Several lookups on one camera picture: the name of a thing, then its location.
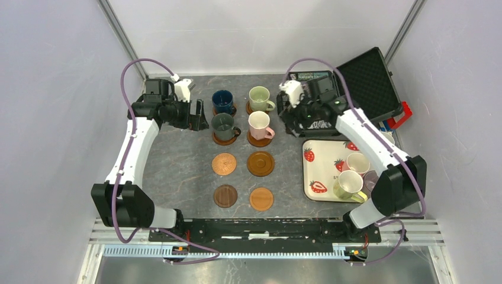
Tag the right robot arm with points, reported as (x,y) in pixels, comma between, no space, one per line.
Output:
(399,183)

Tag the wooden coaster one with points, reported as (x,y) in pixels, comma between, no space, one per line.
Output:
(223,114)

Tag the light blue mug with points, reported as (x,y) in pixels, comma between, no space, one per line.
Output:
(388,136)

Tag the dark blue mug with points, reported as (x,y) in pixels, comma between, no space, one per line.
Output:
(223,102)

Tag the wooden coaster five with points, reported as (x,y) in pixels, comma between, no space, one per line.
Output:
(223,142)

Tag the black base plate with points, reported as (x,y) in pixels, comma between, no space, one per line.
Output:
(273,235)

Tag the yellow green mug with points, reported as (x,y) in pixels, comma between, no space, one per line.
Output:
(348,186)

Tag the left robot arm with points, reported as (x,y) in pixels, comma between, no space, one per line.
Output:
(120,199)

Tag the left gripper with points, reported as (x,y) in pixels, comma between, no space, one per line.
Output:
(197,122)

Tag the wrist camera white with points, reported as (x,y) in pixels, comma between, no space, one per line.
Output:
(294,90)
(183,88)

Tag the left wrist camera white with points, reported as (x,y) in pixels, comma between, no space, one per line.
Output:
(183,88)

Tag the grey green mug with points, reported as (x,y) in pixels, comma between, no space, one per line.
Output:
(224,127)

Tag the mauve mug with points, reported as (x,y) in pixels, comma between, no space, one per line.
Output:
(369,181)

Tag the orange coaster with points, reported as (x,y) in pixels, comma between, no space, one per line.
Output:
(261,199)

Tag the white serving tray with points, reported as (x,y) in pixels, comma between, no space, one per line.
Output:
(323,161)

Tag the light cork coaster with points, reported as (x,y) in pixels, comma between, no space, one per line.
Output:
(224,164)

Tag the wooden coaster three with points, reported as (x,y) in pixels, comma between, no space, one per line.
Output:
(258,143)

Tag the black poker chip case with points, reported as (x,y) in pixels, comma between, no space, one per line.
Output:
(370,85)

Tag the dark walnut coaster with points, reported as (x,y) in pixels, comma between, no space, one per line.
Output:
(225,196)

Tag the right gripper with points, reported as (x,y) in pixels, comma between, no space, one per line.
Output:
(292,115)

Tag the red plastic block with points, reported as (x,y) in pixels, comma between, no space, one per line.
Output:
(397,121)

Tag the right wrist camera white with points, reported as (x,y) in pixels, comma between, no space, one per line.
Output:
(294,90)

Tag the light green mug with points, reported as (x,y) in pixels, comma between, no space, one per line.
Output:
(260,99)

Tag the wooden coaster two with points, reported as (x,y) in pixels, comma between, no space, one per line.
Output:
(253,113)

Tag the aluminium frame rail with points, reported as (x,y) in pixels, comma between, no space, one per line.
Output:
(419,233)

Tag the wooden coaster four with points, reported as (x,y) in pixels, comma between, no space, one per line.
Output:
(260,163)

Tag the peach pink mug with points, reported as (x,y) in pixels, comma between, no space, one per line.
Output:
(356,162)

